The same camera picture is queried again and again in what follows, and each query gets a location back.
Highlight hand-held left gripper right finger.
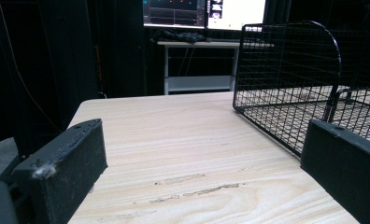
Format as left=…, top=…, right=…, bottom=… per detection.
left=300, top=119, right=370, bottom=224

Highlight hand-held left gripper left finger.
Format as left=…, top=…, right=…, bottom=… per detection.
left=12, top=118, right=108, bottom=224

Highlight black curtain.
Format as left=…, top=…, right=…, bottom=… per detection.
left=0, top=0, right=149, bottom=157

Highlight white desk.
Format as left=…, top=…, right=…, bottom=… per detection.
left=157, top=40, right=275, bottom=96

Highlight dark cloth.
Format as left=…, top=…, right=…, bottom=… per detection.
left=150, top=28, right=211, bottom=44

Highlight computer monitor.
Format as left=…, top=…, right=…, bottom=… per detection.
left=142, top=0, right=267, bottom=32

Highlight black wire basket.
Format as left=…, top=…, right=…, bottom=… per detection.
left=232, top=20, right=370, bottom=158

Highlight thin cable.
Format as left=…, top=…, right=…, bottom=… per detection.
left=0, top=0, right=64, bottom=133

